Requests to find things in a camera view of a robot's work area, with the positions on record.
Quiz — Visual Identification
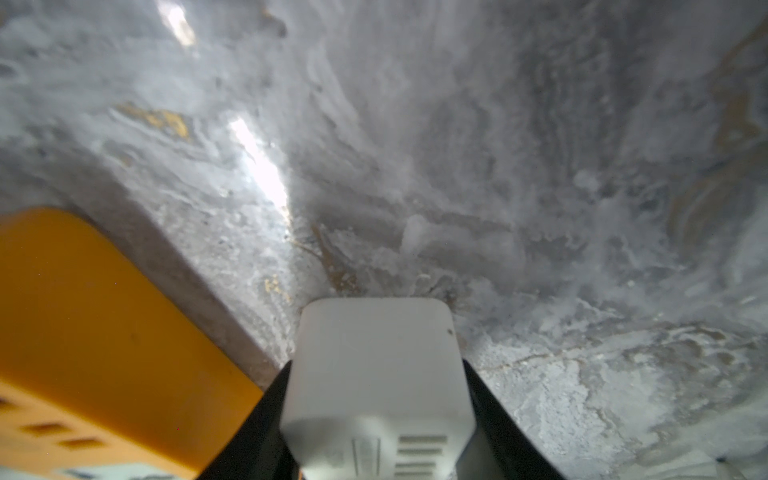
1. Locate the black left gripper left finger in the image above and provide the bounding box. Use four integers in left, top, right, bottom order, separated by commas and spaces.
197, 361, 299, 480

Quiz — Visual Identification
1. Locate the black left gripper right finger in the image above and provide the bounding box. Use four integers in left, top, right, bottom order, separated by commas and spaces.
456, 361, 564, 480

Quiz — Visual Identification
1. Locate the white power strip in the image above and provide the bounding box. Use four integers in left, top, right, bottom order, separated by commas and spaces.
280, 298, 476, 479

